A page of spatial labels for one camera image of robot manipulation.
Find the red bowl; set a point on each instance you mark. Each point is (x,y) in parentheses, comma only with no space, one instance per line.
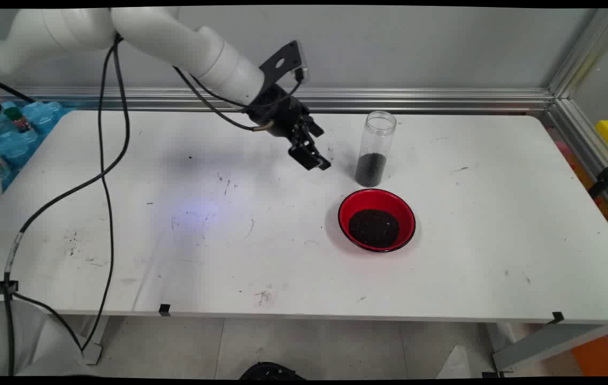
(354,206)

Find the aluminium frame post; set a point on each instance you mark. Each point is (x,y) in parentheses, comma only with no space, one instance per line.
(584,53)

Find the black seeds heap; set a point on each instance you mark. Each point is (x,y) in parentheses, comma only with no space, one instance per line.
(374,229)
(370,170)

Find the black round floor object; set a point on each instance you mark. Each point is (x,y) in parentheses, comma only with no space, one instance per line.
(271,371)

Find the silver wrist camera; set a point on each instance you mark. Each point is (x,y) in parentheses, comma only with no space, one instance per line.
(301,67)

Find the grey metal table leg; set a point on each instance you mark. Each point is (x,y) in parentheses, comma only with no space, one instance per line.
(98,334)
(549,342)

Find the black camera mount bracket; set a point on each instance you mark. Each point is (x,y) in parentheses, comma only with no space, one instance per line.
(277,64)

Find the black tape marker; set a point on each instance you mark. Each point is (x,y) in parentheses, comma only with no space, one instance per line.
(558,317)
(164,309)

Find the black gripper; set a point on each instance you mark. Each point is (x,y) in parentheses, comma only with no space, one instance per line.
(277,109)

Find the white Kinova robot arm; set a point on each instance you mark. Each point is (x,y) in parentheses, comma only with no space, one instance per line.
(202,48)

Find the blue water bottle pack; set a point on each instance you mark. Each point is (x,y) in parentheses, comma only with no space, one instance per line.
(36,115)

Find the orange floor mat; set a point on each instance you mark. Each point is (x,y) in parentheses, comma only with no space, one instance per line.
(606,353)

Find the long aluminium frame rail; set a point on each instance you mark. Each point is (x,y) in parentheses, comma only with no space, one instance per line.
(416,99)

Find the clear plastic jar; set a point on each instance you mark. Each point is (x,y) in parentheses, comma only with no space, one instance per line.
(376,139)

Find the short aluminium frame rail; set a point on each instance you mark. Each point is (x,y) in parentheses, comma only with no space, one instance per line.
(587,144)

